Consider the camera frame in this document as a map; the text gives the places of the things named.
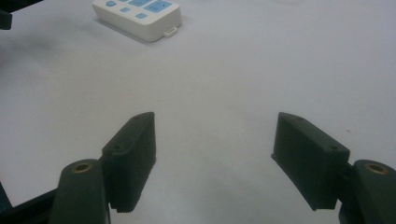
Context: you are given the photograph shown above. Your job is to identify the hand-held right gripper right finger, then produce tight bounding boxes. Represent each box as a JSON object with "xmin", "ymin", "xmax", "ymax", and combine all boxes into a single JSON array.
[{"xmin": 271, "ymin": 112, "xmax": 351, "ymax": 212}]

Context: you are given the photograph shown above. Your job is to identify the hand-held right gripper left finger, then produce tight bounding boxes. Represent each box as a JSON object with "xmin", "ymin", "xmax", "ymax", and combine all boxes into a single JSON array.
[{"xmin": 102, "ymin": 111, "xmax": 157, "ymax": 214}]

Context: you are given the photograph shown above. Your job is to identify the white remote control blue buttons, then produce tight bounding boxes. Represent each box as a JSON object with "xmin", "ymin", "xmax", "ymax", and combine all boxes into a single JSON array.
[{"xmin": 92, "ymin": 0, "xmax": 183, "ymax": 43}]

